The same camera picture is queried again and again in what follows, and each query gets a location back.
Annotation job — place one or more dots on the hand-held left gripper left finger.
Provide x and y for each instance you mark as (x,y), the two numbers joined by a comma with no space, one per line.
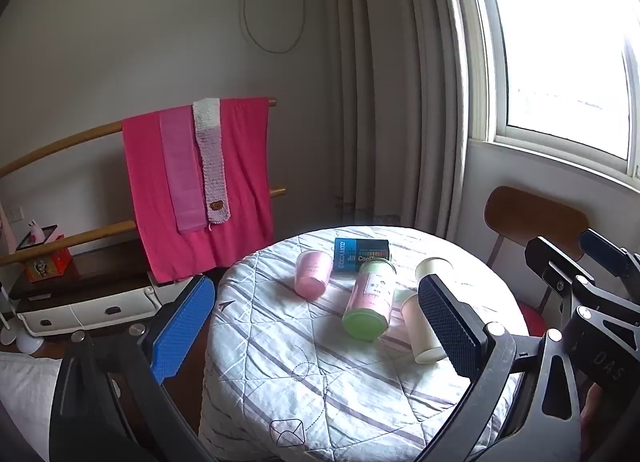
(182,329)

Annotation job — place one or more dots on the white framed window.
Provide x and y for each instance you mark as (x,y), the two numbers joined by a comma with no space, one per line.
(560,41)

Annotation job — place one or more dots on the pink bottle with green lid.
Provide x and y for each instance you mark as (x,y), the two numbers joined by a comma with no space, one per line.
(370,302)

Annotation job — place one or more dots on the light pink towel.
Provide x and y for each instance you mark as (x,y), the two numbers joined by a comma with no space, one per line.
(182,176)

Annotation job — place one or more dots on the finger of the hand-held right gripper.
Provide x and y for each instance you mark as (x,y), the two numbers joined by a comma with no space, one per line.
(602,247)
(555,257)

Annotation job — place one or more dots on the round table with quilted cloth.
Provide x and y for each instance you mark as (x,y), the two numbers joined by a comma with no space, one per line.
(300,352)

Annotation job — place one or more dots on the grey curtain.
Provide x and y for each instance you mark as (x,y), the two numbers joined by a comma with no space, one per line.
(390,91)

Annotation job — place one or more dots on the red tissue box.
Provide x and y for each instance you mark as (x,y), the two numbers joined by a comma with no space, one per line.
(47,267)

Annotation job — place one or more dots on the pink plastic cup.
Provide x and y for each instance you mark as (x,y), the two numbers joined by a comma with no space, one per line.
(312,276)

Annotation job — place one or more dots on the white paper cup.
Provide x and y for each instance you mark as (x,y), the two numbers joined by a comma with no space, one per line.
(420,332)
(434,268)

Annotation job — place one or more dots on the large hot pink towel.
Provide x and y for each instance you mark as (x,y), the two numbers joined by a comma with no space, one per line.
(145,181)

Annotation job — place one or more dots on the person's right hand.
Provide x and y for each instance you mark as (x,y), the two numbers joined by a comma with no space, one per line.
(591,409)

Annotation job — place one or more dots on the pink and white knitted scarf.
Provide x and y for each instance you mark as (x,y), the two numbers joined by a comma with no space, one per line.
(214,166)

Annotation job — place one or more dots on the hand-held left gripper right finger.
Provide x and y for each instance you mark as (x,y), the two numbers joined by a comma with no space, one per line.
(450,327)

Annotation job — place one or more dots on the red seat cushion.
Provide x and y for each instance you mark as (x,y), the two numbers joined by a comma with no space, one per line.
(532,317)

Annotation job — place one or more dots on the blue printed box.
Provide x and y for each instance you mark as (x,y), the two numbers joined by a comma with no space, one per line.
(357,251)

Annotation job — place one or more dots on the white desk lamp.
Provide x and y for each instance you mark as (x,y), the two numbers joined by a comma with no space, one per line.
(22,339)

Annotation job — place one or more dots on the white pillow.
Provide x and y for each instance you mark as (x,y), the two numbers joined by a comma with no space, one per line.
(27,402)

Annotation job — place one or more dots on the white wall socket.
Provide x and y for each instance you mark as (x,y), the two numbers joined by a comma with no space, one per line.
(14,214)

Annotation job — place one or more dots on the wooden towel rack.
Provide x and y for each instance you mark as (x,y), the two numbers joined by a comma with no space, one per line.
(60,144)

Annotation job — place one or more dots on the white drawer cabinet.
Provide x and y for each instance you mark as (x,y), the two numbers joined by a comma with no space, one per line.
(85,302)

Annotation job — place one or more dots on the brown wooden chair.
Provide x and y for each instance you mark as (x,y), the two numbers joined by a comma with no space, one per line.
(535,217)

